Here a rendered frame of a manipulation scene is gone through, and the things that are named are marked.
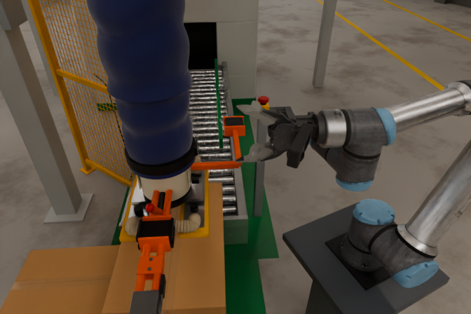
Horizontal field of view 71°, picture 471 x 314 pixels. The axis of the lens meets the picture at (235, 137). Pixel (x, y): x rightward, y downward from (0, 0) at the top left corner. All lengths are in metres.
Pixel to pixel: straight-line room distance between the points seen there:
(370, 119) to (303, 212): 2.04
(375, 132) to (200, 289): 0.78
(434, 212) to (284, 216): 1.60
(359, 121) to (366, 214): 0.68
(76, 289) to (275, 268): 1.25
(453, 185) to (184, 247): 0.95
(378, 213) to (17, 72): 2.08
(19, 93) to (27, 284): 1.12
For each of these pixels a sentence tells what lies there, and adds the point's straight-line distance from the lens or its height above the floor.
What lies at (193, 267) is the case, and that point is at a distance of 1.29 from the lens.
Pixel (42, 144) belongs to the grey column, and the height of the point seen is 0.70.
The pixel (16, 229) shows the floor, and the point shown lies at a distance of 3.11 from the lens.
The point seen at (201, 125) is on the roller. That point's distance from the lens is 2.78.
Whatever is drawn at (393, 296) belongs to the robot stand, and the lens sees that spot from 1.58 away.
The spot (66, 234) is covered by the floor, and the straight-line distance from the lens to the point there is 2.88.
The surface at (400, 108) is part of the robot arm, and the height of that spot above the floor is 1.52.
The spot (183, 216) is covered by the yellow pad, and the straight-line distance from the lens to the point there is 1.18.
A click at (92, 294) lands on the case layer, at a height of 0.54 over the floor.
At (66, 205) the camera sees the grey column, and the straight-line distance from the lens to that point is 2.94.
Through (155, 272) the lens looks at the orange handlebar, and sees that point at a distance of 0.91.
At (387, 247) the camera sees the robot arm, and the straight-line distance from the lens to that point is 1.38.
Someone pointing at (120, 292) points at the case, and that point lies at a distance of 1.29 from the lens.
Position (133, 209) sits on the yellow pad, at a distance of 1.24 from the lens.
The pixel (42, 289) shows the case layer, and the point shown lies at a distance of 1.93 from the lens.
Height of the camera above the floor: 2.00
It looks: 34 degrees down
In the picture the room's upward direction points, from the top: straight up
